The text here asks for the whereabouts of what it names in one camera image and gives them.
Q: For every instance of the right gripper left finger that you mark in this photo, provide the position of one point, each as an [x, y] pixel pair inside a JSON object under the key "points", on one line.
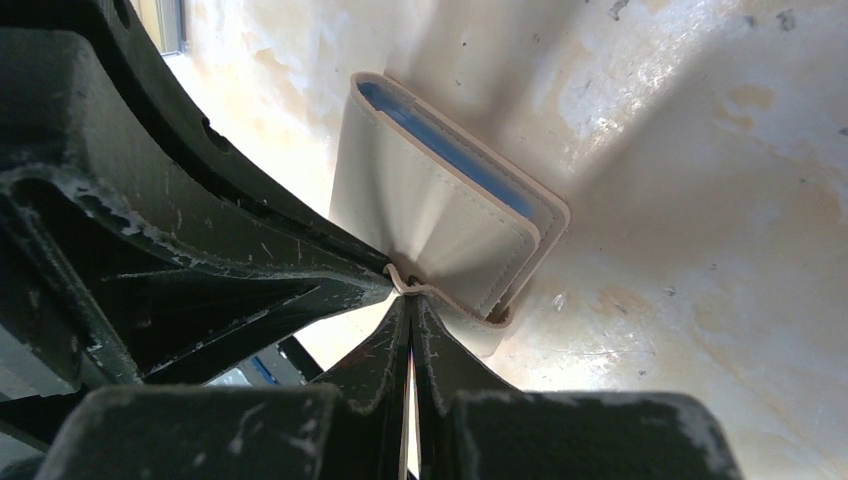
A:
{"points": [[349, 423]]}

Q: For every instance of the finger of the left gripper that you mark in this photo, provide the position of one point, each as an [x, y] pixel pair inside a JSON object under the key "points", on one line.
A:
{"points": [[148, 232]]}

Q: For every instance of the clear plastic card box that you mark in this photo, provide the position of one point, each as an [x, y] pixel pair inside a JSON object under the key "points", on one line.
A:
{"points": [[164, 22]]}

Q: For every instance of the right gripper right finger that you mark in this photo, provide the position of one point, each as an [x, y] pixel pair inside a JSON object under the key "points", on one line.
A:
{"points": [[474, 425]]}

